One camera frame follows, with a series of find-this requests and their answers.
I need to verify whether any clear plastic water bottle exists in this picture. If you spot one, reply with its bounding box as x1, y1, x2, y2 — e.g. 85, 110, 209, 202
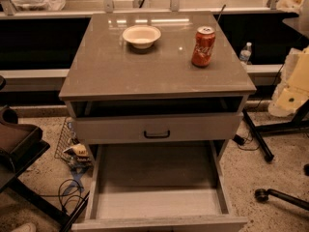
239, 42, 252, 65

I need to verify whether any black office chair base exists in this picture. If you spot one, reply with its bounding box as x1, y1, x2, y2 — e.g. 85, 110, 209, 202
254, 188, 309, 211

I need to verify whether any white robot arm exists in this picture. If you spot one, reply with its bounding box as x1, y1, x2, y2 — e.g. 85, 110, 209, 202
268, 0, 309, 117

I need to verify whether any red coke can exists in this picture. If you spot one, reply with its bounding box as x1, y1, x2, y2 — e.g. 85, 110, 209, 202
191, 26, 215, 68

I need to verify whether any black table leg frame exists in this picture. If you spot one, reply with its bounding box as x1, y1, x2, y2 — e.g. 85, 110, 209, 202
242, 101, 309, 162

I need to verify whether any snack bag on floor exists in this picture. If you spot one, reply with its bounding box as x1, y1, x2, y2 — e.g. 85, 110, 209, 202
64, 143, 89, 158

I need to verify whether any wire mesh basket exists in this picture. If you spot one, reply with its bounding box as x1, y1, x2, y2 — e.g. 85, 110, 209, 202
54, 117, 92, 169

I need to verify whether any black drawer handle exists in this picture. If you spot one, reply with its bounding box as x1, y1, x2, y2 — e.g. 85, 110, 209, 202
143, 130, 171, 139

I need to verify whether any grey drawer cabinet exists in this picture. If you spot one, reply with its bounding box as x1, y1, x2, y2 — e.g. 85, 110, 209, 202
58, 11, 258, 232

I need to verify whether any black floor cable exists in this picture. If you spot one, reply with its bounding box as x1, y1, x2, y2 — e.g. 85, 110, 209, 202
38, 178, 91, 215

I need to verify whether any open middle drawer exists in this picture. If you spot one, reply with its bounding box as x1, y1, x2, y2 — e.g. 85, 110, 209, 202
72, 141, 247, 232

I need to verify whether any white paper bowl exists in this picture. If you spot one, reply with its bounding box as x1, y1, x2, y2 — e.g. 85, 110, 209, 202
123, 25, 161, 49

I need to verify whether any closed top drawer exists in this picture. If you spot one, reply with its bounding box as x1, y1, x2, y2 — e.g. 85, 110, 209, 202
72, 113, 242, 144

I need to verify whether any dark brown chair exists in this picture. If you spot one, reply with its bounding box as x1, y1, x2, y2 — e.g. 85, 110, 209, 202
0, 74, 70, 225

